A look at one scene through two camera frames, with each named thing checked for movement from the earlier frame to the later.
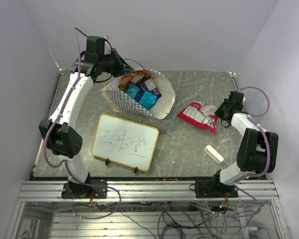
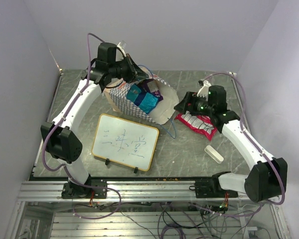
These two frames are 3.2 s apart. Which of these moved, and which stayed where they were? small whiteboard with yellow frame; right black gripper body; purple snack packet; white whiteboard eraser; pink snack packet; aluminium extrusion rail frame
Moved: pink snack packet; right black gripper body
Stayed: white whiteboard eraser; purple snack packet; small whiteboard with yellow frame; aluminium extrusion rail frame
